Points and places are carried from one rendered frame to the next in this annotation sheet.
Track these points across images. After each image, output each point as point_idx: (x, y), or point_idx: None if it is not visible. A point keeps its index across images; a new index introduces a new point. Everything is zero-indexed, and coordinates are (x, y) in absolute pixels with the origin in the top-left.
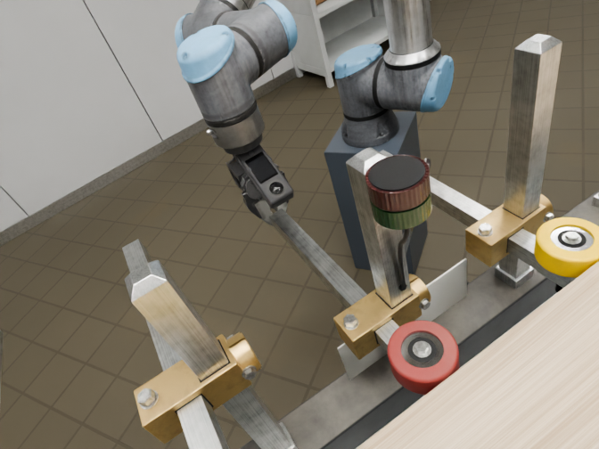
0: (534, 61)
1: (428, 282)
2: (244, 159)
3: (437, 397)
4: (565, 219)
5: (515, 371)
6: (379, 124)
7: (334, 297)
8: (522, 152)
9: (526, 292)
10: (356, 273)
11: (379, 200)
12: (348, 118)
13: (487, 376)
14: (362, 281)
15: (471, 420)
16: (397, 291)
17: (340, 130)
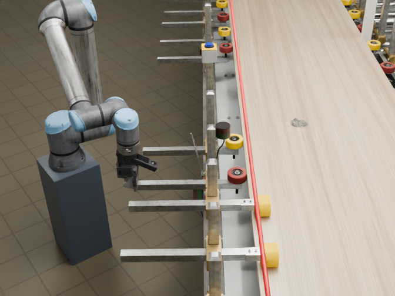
0: (212, 96)
1: (122, 244)
2: (136, 158)
3: (250, 177)
4: None
5: (254, 164)
6: (79, 152)
7: (79, 287)
8: (211, 121)
9: (218, 171)
10: (77, 267)
11: (225, 131)
12: (62, 155)
13: None
14: (86, 268)
15: (258, 175)
16: None
17: (46, 168)
